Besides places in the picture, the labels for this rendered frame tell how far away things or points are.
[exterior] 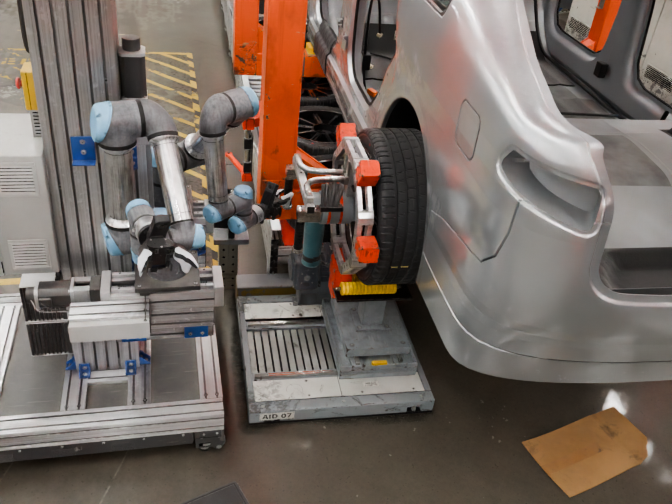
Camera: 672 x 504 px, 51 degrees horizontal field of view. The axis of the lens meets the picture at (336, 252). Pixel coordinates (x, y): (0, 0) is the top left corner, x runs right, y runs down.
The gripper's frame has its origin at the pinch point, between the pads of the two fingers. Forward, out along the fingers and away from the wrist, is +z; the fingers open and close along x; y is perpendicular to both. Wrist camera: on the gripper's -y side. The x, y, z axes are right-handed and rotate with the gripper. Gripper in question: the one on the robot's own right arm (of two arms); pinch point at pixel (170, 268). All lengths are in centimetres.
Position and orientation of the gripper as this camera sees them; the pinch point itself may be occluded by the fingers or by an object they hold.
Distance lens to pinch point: 186.4
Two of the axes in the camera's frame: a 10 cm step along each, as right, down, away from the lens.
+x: -8.7, 0.6, -4.9
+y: -2.2, 8.4, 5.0
